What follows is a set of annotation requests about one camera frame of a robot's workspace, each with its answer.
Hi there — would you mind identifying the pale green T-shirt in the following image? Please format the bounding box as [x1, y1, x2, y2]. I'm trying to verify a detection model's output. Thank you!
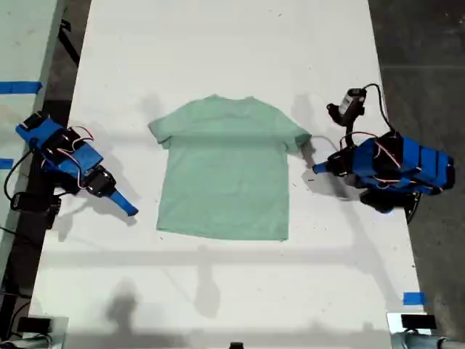
[147, 94, 313, 241]

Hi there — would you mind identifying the long blue tape strip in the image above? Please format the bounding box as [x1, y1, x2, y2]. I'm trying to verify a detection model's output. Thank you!
[0, 81, 44, 95]

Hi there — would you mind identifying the small black box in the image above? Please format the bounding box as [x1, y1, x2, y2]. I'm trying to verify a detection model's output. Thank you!
[16, 316, 52, 334]
[400, 314, 437, 330]

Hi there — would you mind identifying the pale green side table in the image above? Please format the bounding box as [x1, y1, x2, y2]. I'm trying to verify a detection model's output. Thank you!
[0, 0, 66, 288]

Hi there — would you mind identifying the grey pipe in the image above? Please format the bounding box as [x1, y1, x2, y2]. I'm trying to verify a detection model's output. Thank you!
[390, 332, 465, 349]

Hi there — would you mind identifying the camera black stalk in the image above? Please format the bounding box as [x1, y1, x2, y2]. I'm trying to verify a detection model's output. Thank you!
[339, 123, 359, 150]

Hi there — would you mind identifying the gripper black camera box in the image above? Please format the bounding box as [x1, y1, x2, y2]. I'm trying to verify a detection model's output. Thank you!
[9, 191, 62, 230]
[325, 88, 366, 127]

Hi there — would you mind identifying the camera black cable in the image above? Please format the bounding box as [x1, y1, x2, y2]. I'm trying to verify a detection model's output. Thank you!
[363, 83, 395, 134]
[2, 151, 37, 201]

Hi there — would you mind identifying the black metal bracket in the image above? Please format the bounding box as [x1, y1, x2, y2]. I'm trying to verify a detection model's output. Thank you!
[57, 17, 81, 68]

